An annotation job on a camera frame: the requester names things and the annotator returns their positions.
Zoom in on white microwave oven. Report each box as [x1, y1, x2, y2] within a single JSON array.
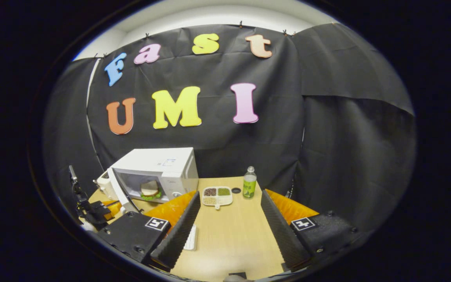
[[106, 147, 199, 214]]

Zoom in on black backdrop cloth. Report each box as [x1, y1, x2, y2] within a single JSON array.
[[42, 23, 418, 235]]

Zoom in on white food container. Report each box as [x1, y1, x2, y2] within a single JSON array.
[[183, 224, 199, 251]]

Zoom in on white toaster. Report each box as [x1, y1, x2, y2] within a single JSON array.
[[94, 170, 119, 201]]

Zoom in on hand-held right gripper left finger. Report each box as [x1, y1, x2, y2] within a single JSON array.
[[92, 191, 202, 271]]

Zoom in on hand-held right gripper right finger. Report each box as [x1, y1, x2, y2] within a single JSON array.
[[260, 189, 371, 273]]

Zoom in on sandwich with lettuce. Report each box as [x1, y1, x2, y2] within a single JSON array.
[[140, 180, 163, 201]]

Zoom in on green label drink bottle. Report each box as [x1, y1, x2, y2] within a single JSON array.
[[242, 166, 257, 199]]

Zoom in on white divided snack plate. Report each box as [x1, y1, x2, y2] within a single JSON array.
[[202, 186, 234, 211]]

